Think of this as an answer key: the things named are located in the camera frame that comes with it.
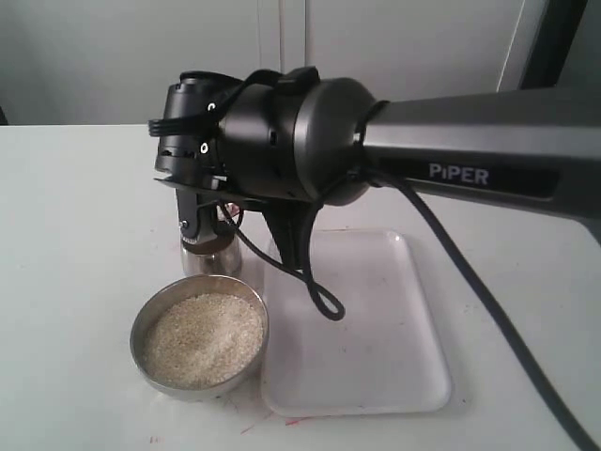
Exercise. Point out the dark vertical post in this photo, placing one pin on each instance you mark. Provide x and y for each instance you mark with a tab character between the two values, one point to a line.
552	43

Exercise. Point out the steel bowl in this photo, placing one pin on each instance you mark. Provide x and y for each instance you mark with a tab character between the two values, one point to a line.
177	292

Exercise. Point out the white cabinet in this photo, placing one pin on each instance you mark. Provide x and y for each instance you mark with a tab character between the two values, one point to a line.
110	62

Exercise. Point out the small steel cup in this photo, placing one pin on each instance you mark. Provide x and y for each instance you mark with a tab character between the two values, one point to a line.
228	262

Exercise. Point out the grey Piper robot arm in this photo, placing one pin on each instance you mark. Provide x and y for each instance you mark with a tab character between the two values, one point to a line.
277	142

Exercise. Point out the white plastic tray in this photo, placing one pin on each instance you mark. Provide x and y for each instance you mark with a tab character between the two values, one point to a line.
384	356

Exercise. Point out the beige granular powder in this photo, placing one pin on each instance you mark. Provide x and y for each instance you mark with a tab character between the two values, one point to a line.
203	341

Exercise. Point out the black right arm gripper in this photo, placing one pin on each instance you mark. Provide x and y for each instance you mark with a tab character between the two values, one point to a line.
190	136

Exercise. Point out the brown wooden spoon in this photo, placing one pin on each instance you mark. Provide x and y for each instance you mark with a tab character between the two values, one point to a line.
215	245

